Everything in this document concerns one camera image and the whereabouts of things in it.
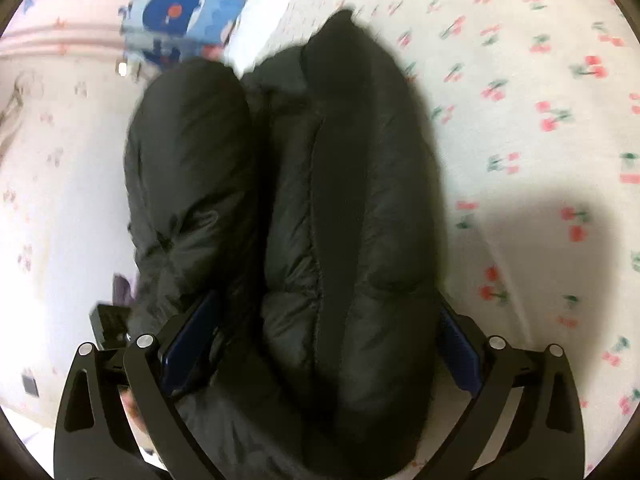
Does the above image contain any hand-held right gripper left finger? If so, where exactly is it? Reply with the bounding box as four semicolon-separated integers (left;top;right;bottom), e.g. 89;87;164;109
52;290;223;480

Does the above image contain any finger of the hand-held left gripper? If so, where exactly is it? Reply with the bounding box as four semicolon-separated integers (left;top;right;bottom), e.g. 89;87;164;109
90;303;133;353

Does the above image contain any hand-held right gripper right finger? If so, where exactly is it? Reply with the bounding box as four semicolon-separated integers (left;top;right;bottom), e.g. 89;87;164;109
437;296;586;480

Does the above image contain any black puffer jacket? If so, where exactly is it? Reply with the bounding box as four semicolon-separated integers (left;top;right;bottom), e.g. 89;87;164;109
122;7;452;480

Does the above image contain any light purple cloth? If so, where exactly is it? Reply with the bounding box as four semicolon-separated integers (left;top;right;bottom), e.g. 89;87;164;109
111;274;135;309

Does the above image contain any whale print curtain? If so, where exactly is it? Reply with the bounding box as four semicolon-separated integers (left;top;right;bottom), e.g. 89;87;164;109
0;0;272;70

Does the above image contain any wall hook with string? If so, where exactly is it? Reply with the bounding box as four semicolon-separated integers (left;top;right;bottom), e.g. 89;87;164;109
0;72;38;161

